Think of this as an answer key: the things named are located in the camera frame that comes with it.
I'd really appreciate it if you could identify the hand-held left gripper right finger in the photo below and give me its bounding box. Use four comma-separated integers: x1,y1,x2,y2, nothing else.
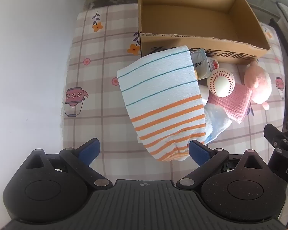
176,139,267,191

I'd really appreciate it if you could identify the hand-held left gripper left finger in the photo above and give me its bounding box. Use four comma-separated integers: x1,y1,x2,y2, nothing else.
26,138,113,190

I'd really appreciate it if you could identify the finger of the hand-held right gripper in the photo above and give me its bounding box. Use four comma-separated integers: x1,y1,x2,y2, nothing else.
263,123,288,152

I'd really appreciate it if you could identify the pink knitted cloth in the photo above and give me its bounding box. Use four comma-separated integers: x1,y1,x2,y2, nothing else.
208,84,253,124

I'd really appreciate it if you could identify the pink white plush toy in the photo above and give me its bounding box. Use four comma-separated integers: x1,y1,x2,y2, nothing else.
243,61,272,111

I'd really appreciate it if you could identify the white striped towel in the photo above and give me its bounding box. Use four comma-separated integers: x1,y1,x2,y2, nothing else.
116,45,207,162

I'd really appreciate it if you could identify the white baseball red stitching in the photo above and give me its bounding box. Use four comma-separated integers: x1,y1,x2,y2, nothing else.
207,68,236,98

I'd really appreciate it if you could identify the white yogurt cup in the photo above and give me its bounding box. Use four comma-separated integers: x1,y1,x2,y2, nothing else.
190,48,220,81

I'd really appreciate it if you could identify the brown cardboard box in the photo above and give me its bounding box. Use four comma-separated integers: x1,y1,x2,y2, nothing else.
137,0,271,65

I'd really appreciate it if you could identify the checked printed bed sheet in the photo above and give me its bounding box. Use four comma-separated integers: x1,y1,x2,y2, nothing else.
60,3,288,187

